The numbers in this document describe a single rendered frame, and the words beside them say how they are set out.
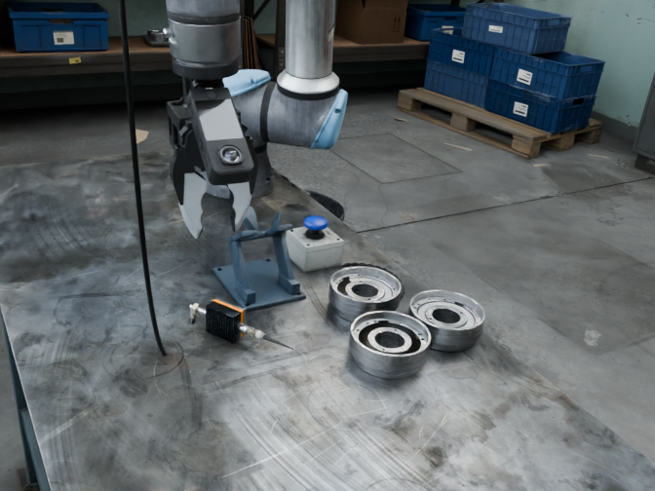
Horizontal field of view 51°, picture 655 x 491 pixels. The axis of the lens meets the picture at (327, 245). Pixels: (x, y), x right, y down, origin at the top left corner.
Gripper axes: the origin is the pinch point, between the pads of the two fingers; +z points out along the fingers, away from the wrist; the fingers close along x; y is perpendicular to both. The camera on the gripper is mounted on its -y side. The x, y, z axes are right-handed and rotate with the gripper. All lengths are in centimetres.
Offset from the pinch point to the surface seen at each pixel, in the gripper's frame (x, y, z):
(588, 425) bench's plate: -36, -30, 18
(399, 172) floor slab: -170, 230, 119
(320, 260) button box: -20.7, 14.2, 17.5
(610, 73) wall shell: -367, 278, 92
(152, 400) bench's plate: 11.1, -9.0, 16.2
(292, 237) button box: -17.7, 18.6, 15.0
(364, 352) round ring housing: -14.8, -12.4, 14.1
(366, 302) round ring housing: -20.1, -2.8, 14.3
